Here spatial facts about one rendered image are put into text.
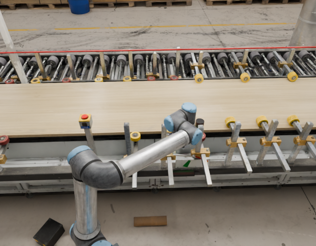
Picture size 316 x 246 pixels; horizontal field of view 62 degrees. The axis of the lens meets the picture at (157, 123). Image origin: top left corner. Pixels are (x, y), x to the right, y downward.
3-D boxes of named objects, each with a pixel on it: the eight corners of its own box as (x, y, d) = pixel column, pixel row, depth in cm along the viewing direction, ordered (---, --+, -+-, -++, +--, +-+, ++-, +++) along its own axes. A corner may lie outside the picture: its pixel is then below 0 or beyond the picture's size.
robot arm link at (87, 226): (82, 262, 150) (76, 170, 107) (68, 238, 159) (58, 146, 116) (105, 246, 159) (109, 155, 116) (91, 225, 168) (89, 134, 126)
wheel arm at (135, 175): (136, 190, 177) (136, 187, 174) (132, 190, 177) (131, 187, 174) (138, 143, 210) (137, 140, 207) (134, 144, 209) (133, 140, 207)
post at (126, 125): (133, 170, 203) (128, 125, 171) (128, 170, 203) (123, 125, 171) (133, 167, 206) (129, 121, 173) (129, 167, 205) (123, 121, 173)
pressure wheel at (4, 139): (0, 148, 204) (-6, 137, 197) (10, 143, 209) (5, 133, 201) (4, 153, 200) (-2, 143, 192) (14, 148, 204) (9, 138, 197)
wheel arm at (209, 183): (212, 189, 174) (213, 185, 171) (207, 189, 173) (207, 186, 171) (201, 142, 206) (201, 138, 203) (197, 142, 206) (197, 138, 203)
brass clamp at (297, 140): (313, 145, 190) (316, 140, 186) (295, 146, 189) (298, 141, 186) (309, 139, 194) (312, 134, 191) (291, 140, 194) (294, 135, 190)
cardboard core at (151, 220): (167, 222, 234) (133, 223, 234) (166, 226, 240) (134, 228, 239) (166, 214, 240) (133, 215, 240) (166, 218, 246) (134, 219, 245)
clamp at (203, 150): (209, 157, 195) (210, 153, 191) (191, 157, 194) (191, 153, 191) (207, 151, 199) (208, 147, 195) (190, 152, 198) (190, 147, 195)
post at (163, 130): (165, 171, 205) (166, 126, 173) (160, 171, 205) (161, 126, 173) (165, 167, 208) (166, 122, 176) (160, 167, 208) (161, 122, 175)
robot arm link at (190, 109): (177, 105, 154) (189, 98, 159) (176, 120, 162) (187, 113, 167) (188, 112, 149) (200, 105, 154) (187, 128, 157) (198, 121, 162)
